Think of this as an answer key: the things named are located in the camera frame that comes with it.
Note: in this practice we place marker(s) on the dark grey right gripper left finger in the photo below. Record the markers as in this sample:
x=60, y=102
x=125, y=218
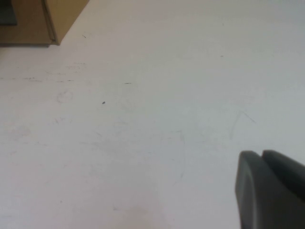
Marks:
x=250, y=190

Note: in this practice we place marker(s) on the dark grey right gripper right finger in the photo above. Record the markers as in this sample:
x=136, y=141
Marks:
x=286, y=186

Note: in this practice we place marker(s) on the lower cardboard drawer with window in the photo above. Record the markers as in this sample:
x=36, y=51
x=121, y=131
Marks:
x=68, y=14

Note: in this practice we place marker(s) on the brown cardboard windowed drawer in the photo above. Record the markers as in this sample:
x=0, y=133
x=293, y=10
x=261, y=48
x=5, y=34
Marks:
x=28, y=26

